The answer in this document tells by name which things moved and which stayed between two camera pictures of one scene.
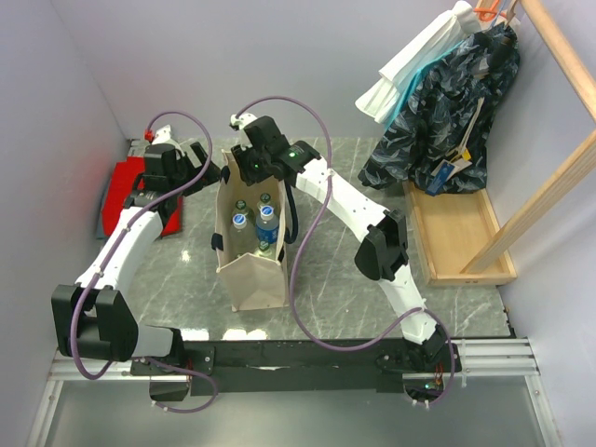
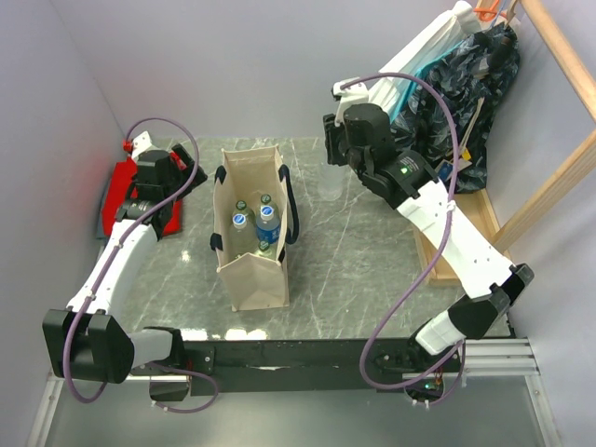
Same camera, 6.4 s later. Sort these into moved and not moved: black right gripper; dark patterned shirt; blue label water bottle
Moved: black right gripper
Not moved: dark patterned shirt; blue label water bottle
